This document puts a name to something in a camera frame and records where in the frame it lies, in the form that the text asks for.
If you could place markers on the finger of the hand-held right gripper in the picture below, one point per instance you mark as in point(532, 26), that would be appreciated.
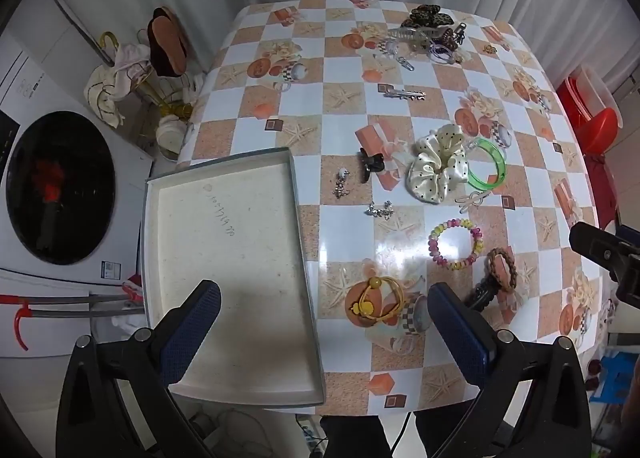
point(629, 288)
point(595, 245)

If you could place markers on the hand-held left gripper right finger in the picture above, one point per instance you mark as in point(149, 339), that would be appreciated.
point(460, 333)

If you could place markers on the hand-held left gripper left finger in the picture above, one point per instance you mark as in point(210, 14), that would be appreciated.
point(192, 333)

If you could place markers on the black beaded hair clip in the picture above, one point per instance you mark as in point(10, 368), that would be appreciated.
point(480, 294)

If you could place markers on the grey shallow box tray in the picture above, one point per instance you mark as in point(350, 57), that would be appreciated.
point(225, 263)

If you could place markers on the green plastic bangle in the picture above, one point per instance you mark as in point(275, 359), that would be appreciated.
point(495, 173)

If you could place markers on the silver rhinestone earring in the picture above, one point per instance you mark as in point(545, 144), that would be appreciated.
point(380, 210)

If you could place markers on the cream polka dot scrunchie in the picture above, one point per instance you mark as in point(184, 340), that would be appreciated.
point(437, 163)

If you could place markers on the small black claw clip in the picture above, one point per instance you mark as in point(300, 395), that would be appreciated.
point(369, 163)

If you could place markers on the blue plastic stool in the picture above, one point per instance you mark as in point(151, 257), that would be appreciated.
point(617, 378)

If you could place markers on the red plastic stool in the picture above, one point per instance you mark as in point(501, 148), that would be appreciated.
point(597, 131)

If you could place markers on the grey metal bar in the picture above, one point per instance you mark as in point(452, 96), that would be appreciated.
point(75, 299)

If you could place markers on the checkered patterned tablecloth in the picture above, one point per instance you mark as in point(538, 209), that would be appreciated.
point(350, 258)

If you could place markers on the person's dark trousers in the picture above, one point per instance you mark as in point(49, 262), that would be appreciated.
point(355, 438)

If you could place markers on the white power strip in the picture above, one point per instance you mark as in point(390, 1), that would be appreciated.
point(310, 435)

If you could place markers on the white plastic container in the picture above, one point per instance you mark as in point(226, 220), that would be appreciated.
point(597, 88)

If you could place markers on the red plastic hook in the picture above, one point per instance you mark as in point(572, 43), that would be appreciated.
point(21, 323)

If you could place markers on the white washing machine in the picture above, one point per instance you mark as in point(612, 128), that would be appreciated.
point(127, 163)

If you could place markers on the white drop earring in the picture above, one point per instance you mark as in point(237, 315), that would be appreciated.
point(341, 182)

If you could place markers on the white jar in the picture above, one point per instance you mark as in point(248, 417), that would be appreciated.
point(170, 138)

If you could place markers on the small gold brooch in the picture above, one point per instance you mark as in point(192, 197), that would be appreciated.
point(489, 49)

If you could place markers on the silver rhinestone bar clip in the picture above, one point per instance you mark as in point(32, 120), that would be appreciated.
point(405, 94)

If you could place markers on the brown tortoise claw clip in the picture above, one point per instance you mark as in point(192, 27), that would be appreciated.
point(452, 36)

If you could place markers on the cream cloth bag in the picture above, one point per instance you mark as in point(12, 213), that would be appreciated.
point(107, 88)

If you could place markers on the small silver hair clip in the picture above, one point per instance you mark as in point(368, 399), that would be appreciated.
point(405, 62)

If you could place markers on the clear claw clip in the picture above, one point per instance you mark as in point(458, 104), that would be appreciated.
point(415, 33)

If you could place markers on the leopard print claw clip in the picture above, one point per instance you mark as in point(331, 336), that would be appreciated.
point(427, 14)

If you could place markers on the brown slipper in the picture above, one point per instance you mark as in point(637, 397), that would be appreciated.
point(162, 13)
point(167, 46)

